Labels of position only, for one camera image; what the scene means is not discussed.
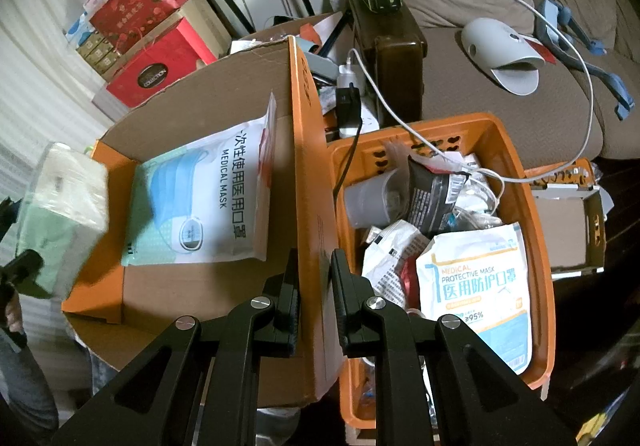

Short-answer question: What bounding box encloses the stack of small brown boxes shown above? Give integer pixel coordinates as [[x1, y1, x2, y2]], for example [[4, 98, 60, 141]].
[[75, 34, 126, 80]]

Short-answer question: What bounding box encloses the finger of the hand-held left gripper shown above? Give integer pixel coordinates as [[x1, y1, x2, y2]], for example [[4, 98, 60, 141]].
[[0, 249, 43, 299]]

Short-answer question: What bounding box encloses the white rounded device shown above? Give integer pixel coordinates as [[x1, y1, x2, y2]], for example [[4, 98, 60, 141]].
[[460, 18, 543, 97]]

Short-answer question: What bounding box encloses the white protective mask packet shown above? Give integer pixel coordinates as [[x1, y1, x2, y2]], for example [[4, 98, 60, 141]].
[[416, 222, 532, 374]]

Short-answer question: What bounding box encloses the orange cardboard box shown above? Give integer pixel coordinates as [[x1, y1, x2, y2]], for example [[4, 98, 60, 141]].
[[61, 35, 346, 409]]

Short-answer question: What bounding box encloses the yellow printed packet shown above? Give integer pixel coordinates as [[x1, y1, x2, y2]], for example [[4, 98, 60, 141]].
[[575, 403, 640, 446]]

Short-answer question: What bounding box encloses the green tissue pack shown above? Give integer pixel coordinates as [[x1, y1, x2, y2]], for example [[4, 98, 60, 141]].
[[17, 142, 111, 299]]

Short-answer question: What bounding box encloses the small orange patterned carton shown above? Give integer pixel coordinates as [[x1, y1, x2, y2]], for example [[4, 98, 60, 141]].
[[525, 159, 608, 279]]

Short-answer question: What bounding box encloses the white blue mask packet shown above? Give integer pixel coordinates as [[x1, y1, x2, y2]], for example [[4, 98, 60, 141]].
[[121, 94, 278, 267]]

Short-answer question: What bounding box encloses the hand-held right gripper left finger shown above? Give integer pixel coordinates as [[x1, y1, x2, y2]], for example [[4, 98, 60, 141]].
[[50, 249, 303, 446]]

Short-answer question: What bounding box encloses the crumpled white printed packet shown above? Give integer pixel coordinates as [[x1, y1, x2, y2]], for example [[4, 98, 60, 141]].
[[361, 220, 431, 309]]

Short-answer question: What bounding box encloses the large red gift box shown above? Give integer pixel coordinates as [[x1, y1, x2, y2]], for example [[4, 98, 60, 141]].
[[106, 16, 218, 110]]

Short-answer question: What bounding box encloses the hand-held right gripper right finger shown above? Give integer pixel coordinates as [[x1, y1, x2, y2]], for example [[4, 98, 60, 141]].
[[330, 249, 581, 446]]

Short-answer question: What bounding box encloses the blue grey clamp tool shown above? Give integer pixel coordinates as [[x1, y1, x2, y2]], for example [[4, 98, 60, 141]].
[[532, 0, 638, 121]]

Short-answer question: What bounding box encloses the grey plastic cup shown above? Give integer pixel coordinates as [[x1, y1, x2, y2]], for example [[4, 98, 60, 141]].
[[342, 173, 408, 229]]

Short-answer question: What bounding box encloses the grey blue flat box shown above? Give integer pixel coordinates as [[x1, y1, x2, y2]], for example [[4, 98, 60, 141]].
[[300, 51, 341, 82]]

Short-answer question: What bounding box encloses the black snack pouch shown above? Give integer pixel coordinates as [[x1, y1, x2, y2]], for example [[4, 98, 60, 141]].
[[402, 153, 471, 237]]

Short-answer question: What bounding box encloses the black power adapter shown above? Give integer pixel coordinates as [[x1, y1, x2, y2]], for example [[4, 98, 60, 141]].
[[336, 84, 362, 127]]

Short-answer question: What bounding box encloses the dark brown wooden armrest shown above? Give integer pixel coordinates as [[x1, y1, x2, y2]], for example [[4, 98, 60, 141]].
[[350, 1, 426, 127]]

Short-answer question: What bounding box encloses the white charging cable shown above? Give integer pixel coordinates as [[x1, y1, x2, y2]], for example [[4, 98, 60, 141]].
[[345, 0, 596, 184]]

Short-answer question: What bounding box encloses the orange plastic basket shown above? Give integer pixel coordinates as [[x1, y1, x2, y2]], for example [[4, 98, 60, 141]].
[[325, 113, 556, 429]]

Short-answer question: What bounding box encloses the beige sofa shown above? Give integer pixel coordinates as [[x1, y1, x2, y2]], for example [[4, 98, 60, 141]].
[[332, 0, 640, 162]]

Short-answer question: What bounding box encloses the person's jeans leg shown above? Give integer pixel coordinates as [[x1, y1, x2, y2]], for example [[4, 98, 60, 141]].
[[0, 326, 61, 446]]

